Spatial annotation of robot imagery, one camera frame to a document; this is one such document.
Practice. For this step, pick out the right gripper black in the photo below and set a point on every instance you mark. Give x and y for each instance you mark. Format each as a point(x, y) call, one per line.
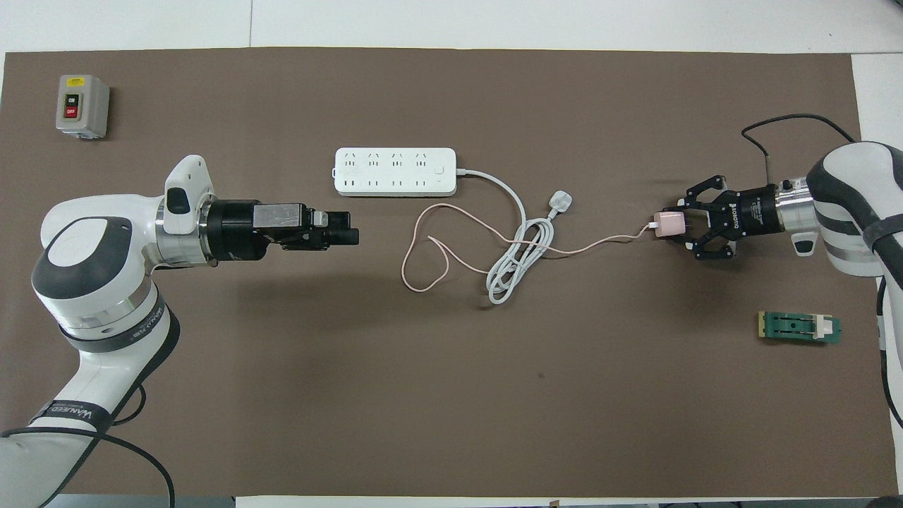
point(753, 212)

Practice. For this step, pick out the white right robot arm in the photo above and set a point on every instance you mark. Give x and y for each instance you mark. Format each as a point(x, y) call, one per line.
point(846, 212)

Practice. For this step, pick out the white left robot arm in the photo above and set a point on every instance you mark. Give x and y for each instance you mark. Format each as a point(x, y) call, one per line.
point(85, 282)

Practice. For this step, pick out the white power strip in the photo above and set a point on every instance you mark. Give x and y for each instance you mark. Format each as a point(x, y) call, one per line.
point(395, 171)

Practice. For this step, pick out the grey on-off switch box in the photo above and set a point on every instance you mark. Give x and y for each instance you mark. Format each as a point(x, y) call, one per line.
point(83, 106)

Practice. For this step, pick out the brown table mat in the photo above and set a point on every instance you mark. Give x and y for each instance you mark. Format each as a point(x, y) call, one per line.
point(451, 395)

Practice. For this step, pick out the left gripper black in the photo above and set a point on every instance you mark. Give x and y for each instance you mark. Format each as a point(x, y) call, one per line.
point(236, 231)

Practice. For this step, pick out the pink charger adapter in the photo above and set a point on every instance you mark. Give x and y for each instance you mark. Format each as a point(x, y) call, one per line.
point(669, 224)

